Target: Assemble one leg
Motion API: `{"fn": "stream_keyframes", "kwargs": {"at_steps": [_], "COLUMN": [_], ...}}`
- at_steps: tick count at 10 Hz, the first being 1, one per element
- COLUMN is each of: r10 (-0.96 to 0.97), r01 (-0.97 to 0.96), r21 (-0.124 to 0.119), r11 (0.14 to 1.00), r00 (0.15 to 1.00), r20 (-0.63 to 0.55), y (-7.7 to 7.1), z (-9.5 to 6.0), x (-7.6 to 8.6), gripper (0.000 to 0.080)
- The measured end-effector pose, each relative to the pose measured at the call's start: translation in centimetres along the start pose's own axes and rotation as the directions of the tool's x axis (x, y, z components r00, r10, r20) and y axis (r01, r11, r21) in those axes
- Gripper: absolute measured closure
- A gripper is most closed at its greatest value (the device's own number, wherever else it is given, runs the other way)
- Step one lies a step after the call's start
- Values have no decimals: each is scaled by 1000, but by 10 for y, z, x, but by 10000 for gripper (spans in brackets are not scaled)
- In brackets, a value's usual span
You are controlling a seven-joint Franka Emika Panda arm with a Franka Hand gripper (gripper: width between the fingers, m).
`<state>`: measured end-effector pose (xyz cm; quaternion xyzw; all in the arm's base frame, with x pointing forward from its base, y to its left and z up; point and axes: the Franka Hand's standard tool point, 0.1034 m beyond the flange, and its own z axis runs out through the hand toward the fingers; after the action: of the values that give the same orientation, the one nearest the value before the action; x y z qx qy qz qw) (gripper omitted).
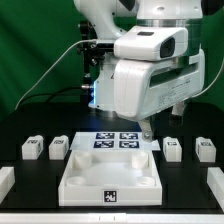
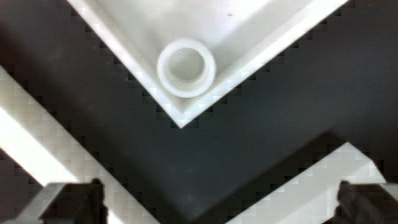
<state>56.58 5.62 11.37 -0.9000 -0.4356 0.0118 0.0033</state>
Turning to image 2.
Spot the white L-shaped obstacle fence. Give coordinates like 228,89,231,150
0,67,398,224

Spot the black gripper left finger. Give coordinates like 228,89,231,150
16,179,109,224

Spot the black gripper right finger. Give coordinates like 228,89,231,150
338,181,398,224

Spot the white square tabletop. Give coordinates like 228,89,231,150
68,0,348,126

